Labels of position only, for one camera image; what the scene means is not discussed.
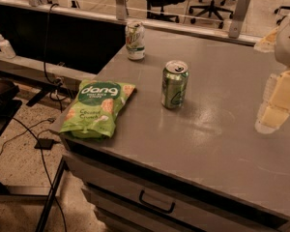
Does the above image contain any white 7up can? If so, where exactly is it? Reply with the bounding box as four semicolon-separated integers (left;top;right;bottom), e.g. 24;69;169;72
125;21;145;61

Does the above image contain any black hanging cable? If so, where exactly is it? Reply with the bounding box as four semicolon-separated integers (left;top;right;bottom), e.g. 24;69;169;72
43;3;66;85

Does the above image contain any green soda can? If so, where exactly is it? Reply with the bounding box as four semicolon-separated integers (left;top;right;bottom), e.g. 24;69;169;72
161;60;189;109

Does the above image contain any grey drawer with black handle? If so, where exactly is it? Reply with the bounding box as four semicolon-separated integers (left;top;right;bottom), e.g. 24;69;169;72
64;153;290;232

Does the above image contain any metal glass bracket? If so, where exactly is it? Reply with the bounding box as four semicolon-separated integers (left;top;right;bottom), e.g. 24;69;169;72
228;0;250;39
115;0;128;20

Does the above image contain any green dang chips bag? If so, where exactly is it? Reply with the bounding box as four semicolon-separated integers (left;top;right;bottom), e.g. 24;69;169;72
60;80;135;139

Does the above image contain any black power adapter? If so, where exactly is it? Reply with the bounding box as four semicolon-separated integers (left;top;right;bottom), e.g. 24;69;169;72
35;138;54;150

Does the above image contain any black floor cable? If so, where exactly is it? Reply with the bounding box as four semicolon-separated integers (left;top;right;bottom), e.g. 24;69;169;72
0;116;69;232

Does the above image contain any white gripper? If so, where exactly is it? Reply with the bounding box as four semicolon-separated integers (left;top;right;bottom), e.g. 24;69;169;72
255;13;290;134

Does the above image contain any clear sanitizer bottle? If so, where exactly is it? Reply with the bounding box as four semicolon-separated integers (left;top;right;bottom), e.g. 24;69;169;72
0;34;16;59

